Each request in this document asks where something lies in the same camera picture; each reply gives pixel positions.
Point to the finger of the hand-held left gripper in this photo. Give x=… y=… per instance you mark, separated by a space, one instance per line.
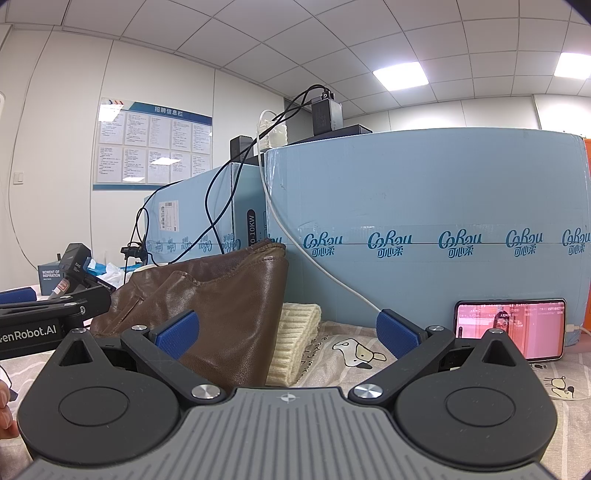
x=87 y=300
x=16 y=294

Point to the black box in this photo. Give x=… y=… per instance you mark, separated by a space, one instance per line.
x=242 y=147

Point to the dark blue flat box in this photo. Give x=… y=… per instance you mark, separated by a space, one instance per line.
x=355 y=130

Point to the printed grey bed sheet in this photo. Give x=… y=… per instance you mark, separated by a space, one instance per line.
x=323 y=371

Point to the black camera device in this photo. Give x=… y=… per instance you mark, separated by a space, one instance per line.
x=76 y=261

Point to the white charger bundle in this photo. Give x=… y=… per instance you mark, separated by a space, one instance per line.
x=276 y=133

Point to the brown leather garment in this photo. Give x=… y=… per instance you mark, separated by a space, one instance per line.
x=231 y=314

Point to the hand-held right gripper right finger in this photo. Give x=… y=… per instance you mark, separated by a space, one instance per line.
x=397 y=334

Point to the wall notice board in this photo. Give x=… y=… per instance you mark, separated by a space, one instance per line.
x=152 y=143

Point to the small light blue cardboard box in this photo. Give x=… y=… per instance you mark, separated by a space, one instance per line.
x=194 y=207

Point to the smartphone with lit screen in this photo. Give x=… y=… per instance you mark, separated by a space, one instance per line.
x=531 y=323

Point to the black power adapter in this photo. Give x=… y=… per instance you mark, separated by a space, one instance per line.
x=325 y=115

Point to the person's left hand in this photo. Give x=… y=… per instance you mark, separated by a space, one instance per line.
x=5 y=415

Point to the white plastic bag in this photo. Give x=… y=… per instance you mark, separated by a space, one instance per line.
x=110 y=274

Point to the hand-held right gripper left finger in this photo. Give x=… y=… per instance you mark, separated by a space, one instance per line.
x=178 y=333

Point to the cream knitted sweater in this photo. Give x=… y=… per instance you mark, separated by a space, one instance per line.
x=295 y=337

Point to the large light blue cardboard box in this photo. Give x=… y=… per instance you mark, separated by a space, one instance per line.
x=415 y=194

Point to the ceiling light panel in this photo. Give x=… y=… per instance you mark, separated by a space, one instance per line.
x=399 y=74
x=573 y=65

